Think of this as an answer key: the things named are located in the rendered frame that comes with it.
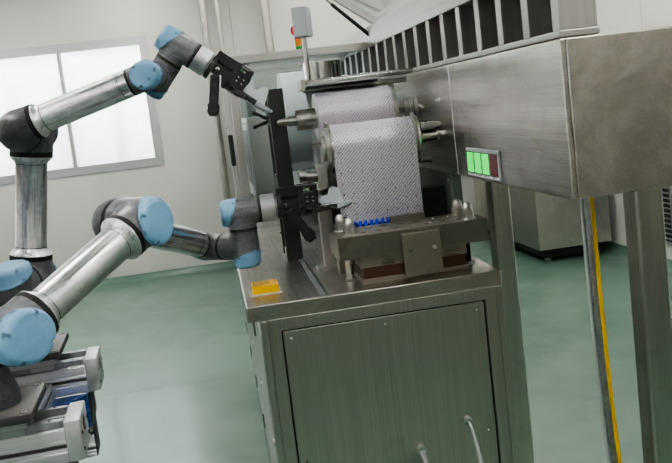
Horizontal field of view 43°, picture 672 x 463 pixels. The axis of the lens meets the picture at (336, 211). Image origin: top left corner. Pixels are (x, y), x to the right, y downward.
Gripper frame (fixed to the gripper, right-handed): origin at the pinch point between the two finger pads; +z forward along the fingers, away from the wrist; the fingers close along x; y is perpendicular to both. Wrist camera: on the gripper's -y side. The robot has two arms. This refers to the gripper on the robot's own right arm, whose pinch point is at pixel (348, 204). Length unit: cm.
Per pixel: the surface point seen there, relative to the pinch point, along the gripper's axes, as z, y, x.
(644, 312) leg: 46, -21, -77
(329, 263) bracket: -6.3, -17.3, 7.8
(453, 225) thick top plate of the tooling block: 23.9, -6.9, -19.9
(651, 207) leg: 49, 0, -77
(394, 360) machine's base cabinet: 3.3, -38.4, -25.7
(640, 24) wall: 262, 56, 322
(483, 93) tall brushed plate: 30, 26, -37
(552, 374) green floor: 108, -110, 138
